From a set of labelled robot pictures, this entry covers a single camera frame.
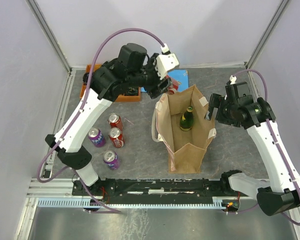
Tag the brown canvas tote bag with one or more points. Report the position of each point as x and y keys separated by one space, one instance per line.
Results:
x=185 y=149

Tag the dark rolled sock right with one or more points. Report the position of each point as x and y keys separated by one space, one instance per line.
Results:
x=132 y=91

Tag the red coke can front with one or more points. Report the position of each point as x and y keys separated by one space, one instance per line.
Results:
x=116 y=136

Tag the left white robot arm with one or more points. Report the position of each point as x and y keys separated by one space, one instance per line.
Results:
x=133 y=68

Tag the green glass bottle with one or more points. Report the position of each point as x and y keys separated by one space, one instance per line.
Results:
x=187 y=119

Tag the aluminium corner post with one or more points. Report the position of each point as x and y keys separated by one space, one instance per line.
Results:
x=283 y=5
x=38 y=14

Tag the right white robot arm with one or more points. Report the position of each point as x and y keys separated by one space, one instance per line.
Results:
x=282 y=190

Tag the purple fanta can left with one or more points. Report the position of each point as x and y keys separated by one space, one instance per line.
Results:
x=96 y=137

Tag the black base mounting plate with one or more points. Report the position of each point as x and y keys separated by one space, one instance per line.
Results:
x=162 y=191

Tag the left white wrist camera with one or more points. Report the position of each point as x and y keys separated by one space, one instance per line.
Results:
x=165 y=62

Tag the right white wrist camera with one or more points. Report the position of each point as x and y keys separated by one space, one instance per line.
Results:
x=232 y=80

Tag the purple fanta can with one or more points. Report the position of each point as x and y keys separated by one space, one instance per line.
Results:
x=96 y=137
x=111 y=159

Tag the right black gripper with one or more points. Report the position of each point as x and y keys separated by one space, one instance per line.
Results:
x=215 y=101

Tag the right aluminium corner post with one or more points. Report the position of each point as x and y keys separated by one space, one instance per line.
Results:
x=283 y=5

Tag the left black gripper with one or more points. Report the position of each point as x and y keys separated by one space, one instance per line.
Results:
x=153 y=89

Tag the red coke can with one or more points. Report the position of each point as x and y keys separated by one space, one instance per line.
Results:
x=115 y=121
x=116 y=136
x=174 y=85

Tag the purple fanta can front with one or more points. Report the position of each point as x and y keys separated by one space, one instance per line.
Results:
x=111 y=159

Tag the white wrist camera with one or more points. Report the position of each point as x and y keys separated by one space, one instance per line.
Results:
x=165 y=62
x=232 y=80

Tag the blue patterned cloth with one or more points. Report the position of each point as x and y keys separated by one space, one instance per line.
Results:
x=181 y=76

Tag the orange wooden divider tray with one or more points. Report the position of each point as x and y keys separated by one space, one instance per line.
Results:
x=120 y=98

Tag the left aluminium corner post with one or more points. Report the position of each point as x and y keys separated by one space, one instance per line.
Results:
x=38 y=14

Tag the light blue cable duct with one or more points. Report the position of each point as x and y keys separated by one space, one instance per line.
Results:
x=217 y=204

